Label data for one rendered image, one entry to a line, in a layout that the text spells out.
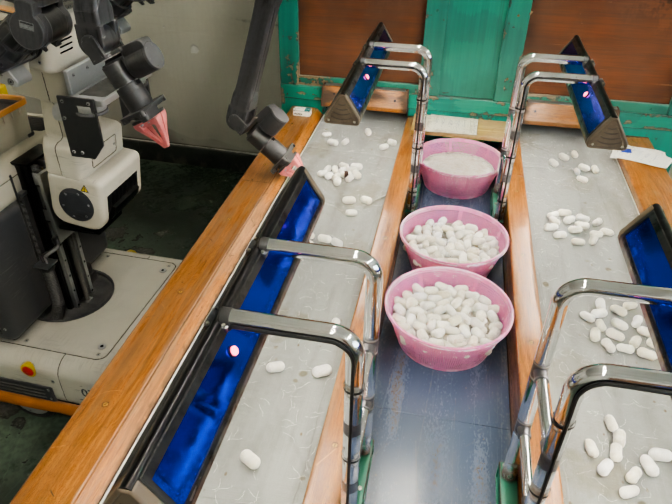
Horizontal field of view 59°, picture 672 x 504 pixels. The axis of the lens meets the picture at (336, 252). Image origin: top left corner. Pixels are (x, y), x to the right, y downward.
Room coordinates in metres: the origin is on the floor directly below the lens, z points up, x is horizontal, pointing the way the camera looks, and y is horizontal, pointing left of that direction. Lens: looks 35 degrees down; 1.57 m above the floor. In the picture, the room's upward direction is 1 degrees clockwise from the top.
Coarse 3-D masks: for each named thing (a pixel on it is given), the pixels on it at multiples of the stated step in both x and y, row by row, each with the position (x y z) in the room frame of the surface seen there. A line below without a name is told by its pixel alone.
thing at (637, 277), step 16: (656, 208) 0.78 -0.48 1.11; (640, 224) 0.78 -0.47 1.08; (656, 224) 0.75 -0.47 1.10; (624, 240) 0.77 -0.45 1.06; (640, 240) 0.75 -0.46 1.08; (656, 240) 0.72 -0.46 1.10; (624, 256) 0.75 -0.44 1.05; (640, 256) 0.72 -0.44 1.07; (656, 256) 0.69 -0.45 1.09; (640, 272) 0.69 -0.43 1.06; (656, 272) 0.66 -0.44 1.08; (640, 304) 0.63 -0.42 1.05; (656, 320) 0.58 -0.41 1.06; (656, 336) 0.56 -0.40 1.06; (656, 352) 0.54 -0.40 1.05
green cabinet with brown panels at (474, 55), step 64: (320, 0) 2.07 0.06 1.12; (384, 0) 2.03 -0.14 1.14; (448, 0) 1.98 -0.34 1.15; (512, 0) 1.94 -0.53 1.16; (576, 0) 1.92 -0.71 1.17; (640, 0) 1.89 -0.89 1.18; (320, 64) 2.07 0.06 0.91; (448, 64) 1.99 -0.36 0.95; (512, 64) 1.94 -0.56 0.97; (640, 64) 1.88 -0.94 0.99
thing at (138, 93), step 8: (136, 80) 1.25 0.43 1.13; (120, 88) 1.22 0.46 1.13; (128, 88) 1.22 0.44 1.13; (136, 88) 1.22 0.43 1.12; (144, 88) 1.24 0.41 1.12; (120, 96) 1.22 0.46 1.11; (128, 96) 1.21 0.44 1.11; (136, 96) 1.22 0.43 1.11; (144, 96) 1.23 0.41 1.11; (160, 96) 1.27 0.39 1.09; (128, 104) 1.22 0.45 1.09; (136, 104) 1.21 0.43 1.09; (144, 104) 1.22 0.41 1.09; (152, 104) 1.23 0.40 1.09; (136, 112) 1.19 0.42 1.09; (144, 112) 1.19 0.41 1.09; (120, 120) 1.20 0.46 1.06; (128, 120) 1.20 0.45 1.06
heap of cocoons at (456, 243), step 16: (432, 224) 1.33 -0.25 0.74; (448, 224) 1.35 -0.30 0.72; (416, 240) 1.25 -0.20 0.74; (432, 240) 1.24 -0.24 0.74; (448, 240) 1.24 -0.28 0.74; (464, 240) 1.25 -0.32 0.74; (480, 240) 1.24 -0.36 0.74; (496, 240) 1.24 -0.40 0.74; (432, 256) 1.19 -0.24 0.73; (448, 256) 1.19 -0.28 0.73; (464, 256) 1.17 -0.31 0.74; (480, 256) 1.18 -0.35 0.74
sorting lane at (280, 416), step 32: (320, 128) 1.93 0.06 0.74; (352, 128) 1.93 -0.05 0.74; (384, 128) 1.94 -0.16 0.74; (320, 160) 1.68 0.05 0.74; (352, 160) 1.68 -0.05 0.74; (384, 160) 1.69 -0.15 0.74; (352, 192) 1.48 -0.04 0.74; (384, 192) 1.48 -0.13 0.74; (320, 224) 1.31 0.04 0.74; (352, 224) 1.31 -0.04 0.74; (224, 288) 1.04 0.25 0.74; (288, 288) 1.04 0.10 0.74; (320, 288) 1.04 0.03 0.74; (352, 288) 1.05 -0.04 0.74; (320, 320) 0.94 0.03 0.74; (288, 352) 0.84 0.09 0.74; (320, 352) 0.84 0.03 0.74; (256, 384) 0.76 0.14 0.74; (288, 384) 0.76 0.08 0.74; (320, 384) 0.76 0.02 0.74; (256, 416) 0.68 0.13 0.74; (288, 416) 0.69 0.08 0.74; (320, 416) 0.69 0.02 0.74; (224, 448) 0.62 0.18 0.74; (256, 448) 0.62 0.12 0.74; (288, 448) 0.62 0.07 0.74; (224, 480) 0.56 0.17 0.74; (256, 480) 0.56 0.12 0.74; (288, 480) 0.56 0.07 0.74
